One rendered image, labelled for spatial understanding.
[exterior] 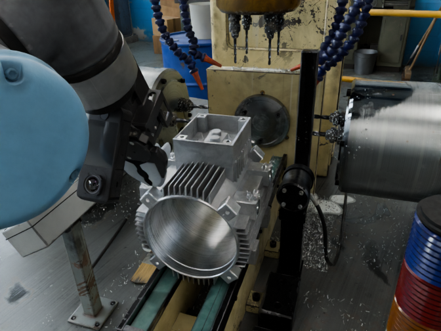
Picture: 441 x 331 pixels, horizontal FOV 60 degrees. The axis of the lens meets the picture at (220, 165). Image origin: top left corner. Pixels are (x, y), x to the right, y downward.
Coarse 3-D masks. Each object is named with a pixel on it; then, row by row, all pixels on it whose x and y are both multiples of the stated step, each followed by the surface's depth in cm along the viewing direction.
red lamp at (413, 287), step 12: (408, 276) 32; (396, 288) 35; (408, 288) 32; (420, 288) 31; (432, 288) 30; (396, 300) 34; (408, 300) 33; (420, 300) 32; (432, 300) 31; (408, 312) 33; (420, 312) 32; (432, 312) 31; (432, 324) 32
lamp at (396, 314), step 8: (392, 304) 36; (392, 312) 36; (400, 312) 34; (392, 320) 35; (400, 320) 34; (408, 320) 33; (392, 328) 36; (400, 328) 34; (408, 328) 33; (416, 328) 33; (424, 328) 32
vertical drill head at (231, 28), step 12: (216, 0) 81; (228, 0) 76; (240, 0) 75; (252, 0) 74; (264, 0) 74; (276, 0) 74; (288, 0) 75; (300, 0) 79; (228, 12) 78; (240, 12) 76; (252, 12) 75; (264, 12) 75; (276, 12) 76; (240, 24) 81; (276, 24) 87
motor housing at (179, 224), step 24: (168, 168) 70; (192, 168) 60; (168, 192) 57; (192, 192) 55; (216, 192) 57; (264, 192) 67; (144, 216) 60; (168, 216) 69; (192, 216) 74; (216, 216) 77; (240, 216) 58; (144, 240) 64; (168, 240) 67; (192, 240) 70; (216, 240) 70; (240, 240) 57; (168, 264) 64; (192, 264) 65; (216, 264) 64; (240, 264) 59
